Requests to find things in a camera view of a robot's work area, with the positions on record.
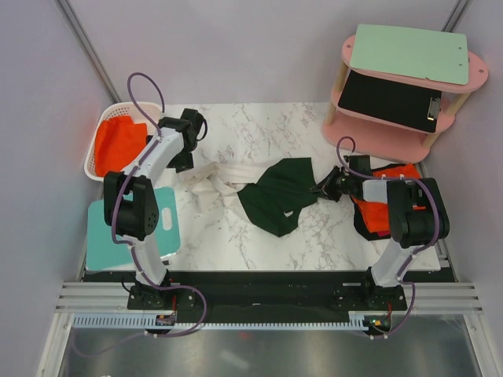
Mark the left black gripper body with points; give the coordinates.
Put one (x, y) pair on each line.
(183, 160)

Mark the mint green board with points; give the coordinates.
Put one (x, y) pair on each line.
(418, 53)

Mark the white plastic laundry basket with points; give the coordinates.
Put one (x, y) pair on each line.
(146, 111)

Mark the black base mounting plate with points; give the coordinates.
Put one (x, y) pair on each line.
(190, 303)

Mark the orange t shirt pile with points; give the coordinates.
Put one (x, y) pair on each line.
(376, 214)

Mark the orange t shirt in basket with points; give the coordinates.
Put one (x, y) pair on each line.
(118, 142)

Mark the black t shirt right pile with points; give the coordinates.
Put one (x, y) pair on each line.
(362, 229)

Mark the pink two-tier shelf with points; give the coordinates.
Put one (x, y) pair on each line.
(388, 140)

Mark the dark green t shirt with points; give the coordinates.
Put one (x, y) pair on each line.
(275, 201)

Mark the teal cutting board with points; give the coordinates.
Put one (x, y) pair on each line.
(102, 254)

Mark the aluminium frame rail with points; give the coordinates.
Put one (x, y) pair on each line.
(429, 298)

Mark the white slotted cable duct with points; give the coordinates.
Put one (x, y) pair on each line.
(144, 321)

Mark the black clipboard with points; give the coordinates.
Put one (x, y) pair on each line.
(406, 105)

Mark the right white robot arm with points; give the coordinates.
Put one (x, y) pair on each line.
(416, 214)

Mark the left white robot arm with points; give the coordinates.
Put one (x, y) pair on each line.
(130, 207)

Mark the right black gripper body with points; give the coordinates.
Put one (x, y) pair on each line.
(337, 184)

